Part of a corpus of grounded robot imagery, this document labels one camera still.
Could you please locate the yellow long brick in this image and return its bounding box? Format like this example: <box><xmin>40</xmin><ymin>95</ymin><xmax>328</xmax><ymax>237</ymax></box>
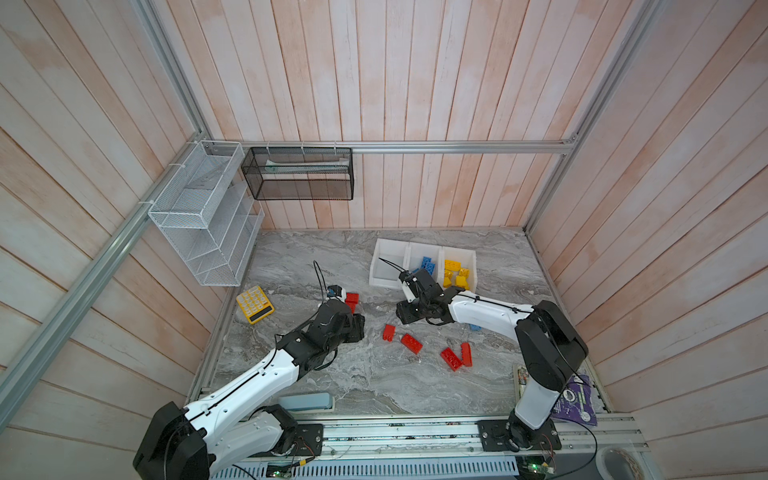
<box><xmin>444</xmin><ymin>260</ymin><xmax>462</xmax><ymax>272</ymax></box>

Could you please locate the small red brick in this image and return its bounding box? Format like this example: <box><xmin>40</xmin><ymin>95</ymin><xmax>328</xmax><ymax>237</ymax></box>
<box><xmin>382</xmin><ymin>324</ymin><xmax>396</xmax><ymax>342</ymax></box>

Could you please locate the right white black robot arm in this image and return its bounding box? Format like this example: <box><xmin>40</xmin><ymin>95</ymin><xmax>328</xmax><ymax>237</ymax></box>
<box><xmin>396</xmin><ymin>269</ymin><xmax>588</xmax><ymax>452</ymax></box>

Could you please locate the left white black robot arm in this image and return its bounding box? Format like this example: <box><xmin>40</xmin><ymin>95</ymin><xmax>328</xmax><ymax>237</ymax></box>
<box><xmin>133</xmin><ymin>298</ymin><xmax>365</xmax><ymax>479</ymax></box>

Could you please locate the right white bin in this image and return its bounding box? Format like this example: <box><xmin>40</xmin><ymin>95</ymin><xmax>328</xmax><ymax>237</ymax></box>
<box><xmin>436</xmin><ymin>247</ymin><xmax>478</xmax><ymax>292</ymax></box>

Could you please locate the white bin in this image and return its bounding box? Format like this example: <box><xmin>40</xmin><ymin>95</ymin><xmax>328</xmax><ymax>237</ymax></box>
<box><xmin>436</xmin><ymin>247</ymin><xmax>478</xmax><ymax>292</ymax></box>
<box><xmin>403</xmin><ymin>242</ymin><xmax>445</xmax><ymax>286</ymax></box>
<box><xmin>369</xmin><ymin>238</ymin><xmax>409</xmax><ymax>289</ymax></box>

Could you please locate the middle white bin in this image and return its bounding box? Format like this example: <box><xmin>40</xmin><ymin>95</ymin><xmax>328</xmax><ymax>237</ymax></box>
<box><xmin>403</xmin><ymin>242</ymin><xmax>445</xmax><ymax>286</ymax></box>

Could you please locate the light blue case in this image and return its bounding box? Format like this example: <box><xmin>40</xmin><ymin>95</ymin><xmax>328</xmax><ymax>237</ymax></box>
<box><xmin>278</xmin><ymin>392</ymin><xmax>334</xmax><ymax>412</ymax></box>

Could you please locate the left white bin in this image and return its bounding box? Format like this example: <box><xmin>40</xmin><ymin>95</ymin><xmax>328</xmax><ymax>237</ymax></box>
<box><xmin>369</xmin><ymin>238</ymin><xmax>409</xmax><ymax>289</ymax></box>

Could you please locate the yellow calculator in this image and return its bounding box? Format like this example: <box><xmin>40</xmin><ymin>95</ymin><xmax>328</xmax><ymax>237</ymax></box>
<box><xmin>236</xmin><ymin>286</ymin><xmax>275</xmax><ymax>325</ymax></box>

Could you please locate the black mesh basket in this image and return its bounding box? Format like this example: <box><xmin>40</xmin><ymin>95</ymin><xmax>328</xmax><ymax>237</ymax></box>
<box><xmin>241</xmin><ymin>146</ymin><xmax>355</xmax><ymax>201</ymax></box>

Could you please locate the purple book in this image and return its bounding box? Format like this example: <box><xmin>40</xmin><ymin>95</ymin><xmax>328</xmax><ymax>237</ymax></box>
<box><xmin>515</xmin><ymin>365</ymin><xmax>598</xmax><ymax>426</ymax></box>

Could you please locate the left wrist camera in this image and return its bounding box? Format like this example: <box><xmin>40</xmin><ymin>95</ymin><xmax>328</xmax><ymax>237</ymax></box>
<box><xmin>326</xmin><ymin>285</ymin><xmax>346</xmax><ymax>302</ymax></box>

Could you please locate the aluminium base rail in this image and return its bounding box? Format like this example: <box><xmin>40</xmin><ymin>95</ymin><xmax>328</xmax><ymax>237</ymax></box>
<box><xmin>161</xmin><ymin>412</ymin><xmax>649</xmax><ymax>466</ymax></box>

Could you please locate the white wire mesh shelf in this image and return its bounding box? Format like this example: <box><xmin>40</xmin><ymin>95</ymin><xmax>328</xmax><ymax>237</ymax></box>
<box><xmin>149</xmin><ymin>141</ymin><xmax>264</xmax><ymax>287</ymax></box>

